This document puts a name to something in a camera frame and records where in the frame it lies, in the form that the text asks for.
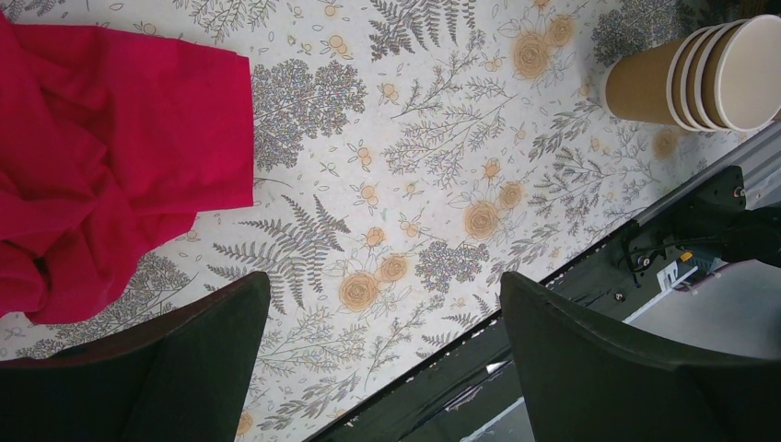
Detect floral patterned table mat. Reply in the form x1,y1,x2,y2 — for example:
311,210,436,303
1,1,746,441

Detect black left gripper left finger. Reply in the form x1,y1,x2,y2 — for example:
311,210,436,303
1,272,271,441

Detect red cloth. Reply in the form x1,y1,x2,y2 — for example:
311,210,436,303
1,20,254,324

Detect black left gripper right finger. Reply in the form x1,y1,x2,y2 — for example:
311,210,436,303
500,272,780,441

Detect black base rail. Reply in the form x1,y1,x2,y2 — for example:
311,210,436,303
316,167,780,441

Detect stack of brown paper cups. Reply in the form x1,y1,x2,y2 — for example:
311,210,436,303
600,15,780,132

